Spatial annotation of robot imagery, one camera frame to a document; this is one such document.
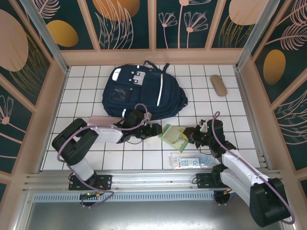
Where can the green notebook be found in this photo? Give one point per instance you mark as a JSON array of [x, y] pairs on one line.
[[172, 137]]

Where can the aluminium frame post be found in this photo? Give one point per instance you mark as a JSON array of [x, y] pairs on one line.
[[254, 36], [48, 40]]

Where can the tan glasses case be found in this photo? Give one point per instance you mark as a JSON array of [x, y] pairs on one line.
[[218, 86]]

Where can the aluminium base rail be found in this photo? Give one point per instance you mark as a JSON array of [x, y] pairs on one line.
[[153, 178]]

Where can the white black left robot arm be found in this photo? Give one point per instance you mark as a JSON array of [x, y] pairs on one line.
[[105, 135]]

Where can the pink pencil case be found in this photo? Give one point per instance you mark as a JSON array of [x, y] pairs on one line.
[[100, 119]]

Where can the clear pack of face masks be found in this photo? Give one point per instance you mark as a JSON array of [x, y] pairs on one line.
[[192, 160]]

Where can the navy blue backpack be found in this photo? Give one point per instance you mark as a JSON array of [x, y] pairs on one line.
[[148, 95]]

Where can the aluminium table side rail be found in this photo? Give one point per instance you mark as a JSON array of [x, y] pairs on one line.
[[253, 119], [52, 124]]

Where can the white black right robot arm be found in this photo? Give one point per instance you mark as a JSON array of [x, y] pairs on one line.
[[239, 165]]

